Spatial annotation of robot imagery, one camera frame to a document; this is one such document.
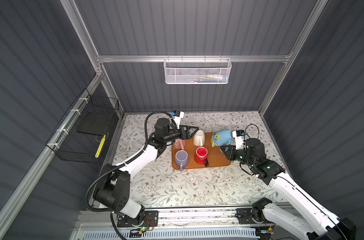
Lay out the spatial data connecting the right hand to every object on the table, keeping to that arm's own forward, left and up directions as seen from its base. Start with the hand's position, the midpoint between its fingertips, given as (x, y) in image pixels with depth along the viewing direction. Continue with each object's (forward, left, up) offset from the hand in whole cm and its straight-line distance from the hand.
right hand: (224, 146), depth 75 cm
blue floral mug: (+3, +2, +4) cm, 5 cm away
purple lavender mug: (-1, +22, -13) cm, 26 cm away
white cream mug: (+14, +12, -12) cm, 22 cm away
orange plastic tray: (+5, +1, -19) cm, 20 cm away
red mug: (+3, +11, -13) cm, 17 cm away
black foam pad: (+8, +65, +9) cm, 66 cm away
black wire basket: (-5, +73, +8) cm, 73 cm away
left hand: (+7, +14, +5) cm, 16 cm away
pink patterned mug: (+11, +24, -14) cm, 30 cm away
